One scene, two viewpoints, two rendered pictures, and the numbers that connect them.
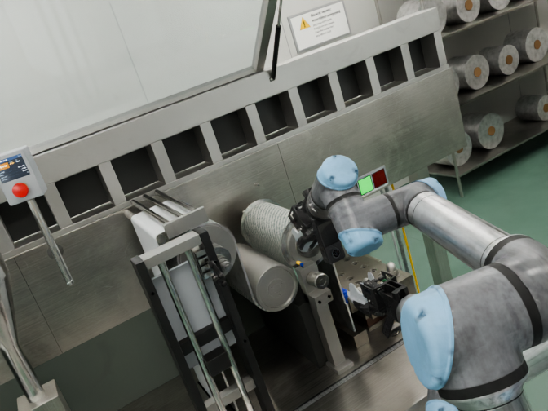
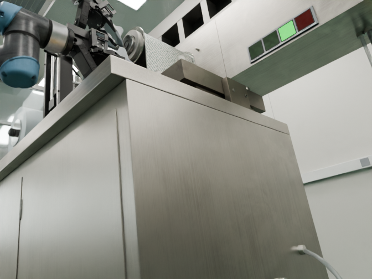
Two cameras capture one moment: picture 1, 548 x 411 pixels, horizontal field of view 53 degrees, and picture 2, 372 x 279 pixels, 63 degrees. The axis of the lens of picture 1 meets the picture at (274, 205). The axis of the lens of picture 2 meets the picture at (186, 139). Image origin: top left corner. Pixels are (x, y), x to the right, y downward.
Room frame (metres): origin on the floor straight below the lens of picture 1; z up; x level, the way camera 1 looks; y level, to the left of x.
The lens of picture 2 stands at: (1.07, -0.91, 0.56)
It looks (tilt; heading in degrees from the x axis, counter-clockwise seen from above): 20 degrees up; 65
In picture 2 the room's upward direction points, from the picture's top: 8 degrees counter-clockwise
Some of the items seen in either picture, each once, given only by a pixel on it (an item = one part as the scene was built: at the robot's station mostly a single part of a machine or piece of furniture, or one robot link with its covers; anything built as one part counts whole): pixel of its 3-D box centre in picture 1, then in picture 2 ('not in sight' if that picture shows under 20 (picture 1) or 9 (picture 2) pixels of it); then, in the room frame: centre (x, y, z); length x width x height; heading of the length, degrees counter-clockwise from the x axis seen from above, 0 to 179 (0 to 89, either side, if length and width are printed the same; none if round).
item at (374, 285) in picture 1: (389, 298); (84, 47); (1.14, -0.19, 1.12); 0.12 x 0.08 x 0.09; 23
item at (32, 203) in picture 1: (50, 240); not in sight; (1.13, 0.47, 1.51); 0.02 x 0.02 x 0.20
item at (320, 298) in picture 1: (325, 318); not in sight; (1.25, -0.04, 1.05); 0.06 x 0.05 x 0.31; 23
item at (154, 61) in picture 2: (313, 263); (174, 82); (1.45, -0.06, 1.12); 0.23 x 0.01 x 0.18; 23
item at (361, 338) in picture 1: (333, 321); not in sight; (1.44, -0.06, 0.92); 0.28 x 0.04 x 0.04; 23
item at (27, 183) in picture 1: (17, 176); not in sight; (1.12, 0.47, 1.66); 0.07 x 0.07 x 0.10; 7
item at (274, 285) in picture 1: (255, 275); not in sight; (1.37, 0.11, 1.17); 0.26 x 0.12 x 0.12; 23
